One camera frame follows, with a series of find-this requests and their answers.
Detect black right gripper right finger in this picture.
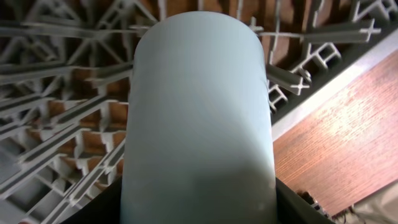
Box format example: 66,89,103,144
276,179,335,224

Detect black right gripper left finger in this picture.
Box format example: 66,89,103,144
61,177,122,224

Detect blue plastic cup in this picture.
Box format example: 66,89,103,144
120,11,277,223

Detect grey dishwasher rack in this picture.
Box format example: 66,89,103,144
1,0,397,223

